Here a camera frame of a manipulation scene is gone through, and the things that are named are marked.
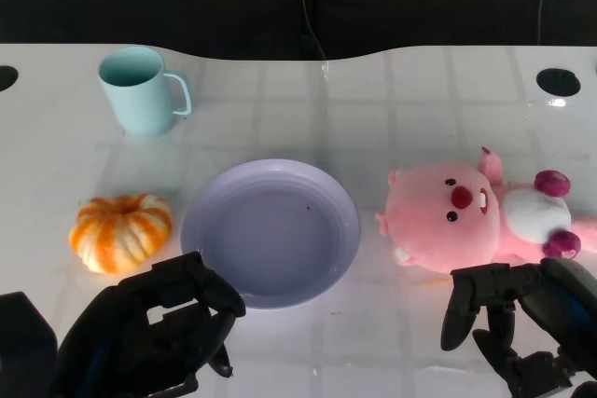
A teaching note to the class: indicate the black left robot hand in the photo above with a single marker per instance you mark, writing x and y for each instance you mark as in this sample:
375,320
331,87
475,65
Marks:
140,323

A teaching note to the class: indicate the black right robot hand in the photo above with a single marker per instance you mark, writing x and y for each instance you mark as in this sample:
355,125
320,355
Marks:
564,305

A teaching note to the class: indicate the pink plush doll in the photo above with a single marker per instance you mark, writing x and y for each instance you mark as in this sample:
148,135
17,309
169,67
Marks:
429,216

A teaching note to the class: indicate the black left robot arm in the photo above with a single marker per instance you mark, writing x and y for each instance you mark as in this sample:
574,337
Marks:
23,347

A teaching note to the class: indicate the lilac round plate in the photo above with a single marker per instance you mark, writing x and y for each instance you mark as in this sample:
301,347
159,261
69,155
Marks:
270,239

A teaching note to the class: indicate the orange white striped pumpkin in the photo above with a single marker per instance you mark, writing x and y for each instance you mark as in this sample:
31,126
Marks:
119,235

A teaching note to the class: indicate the small orange stick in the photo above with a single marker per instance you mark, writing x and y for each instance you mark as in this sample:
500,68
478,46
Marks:
436,282

